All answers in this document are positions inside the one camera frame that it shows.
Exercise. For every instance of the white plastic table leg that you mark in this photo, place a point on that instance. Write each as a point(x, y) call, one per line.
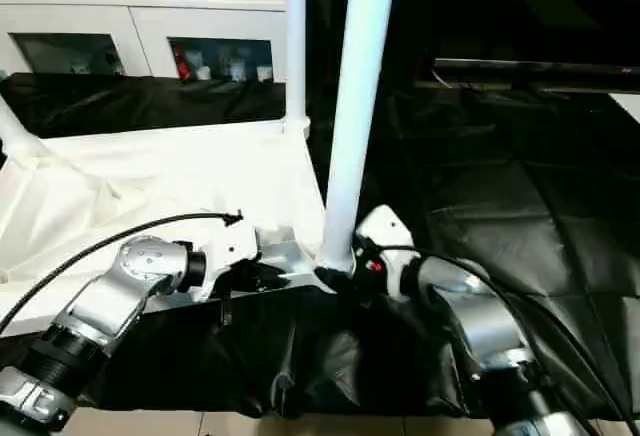
point(355, 106)
point(15, 136)
point(295, 31)

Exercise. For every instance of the black plastic mat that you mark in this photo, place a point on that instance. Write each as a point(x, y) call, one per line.
point(500, 231)

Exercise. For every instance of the white cabinet with glass doors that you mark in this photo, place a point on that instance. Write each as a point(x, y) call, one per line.
point(150, 16)

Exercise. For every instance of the white flat board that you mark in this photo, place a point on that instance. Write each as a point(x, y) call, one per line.
point(627, 106)

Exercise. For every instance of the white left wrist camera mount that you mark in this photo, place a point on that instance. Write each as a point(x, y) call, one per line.
point(235, 246)

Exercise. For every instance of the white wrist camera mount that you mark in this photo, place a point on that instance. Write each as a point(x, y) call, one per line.
point(385, 231)
point(235, 246)

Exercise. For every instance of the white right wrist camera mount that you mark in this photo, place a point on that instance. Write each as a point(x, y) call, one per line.
point(385, 231)

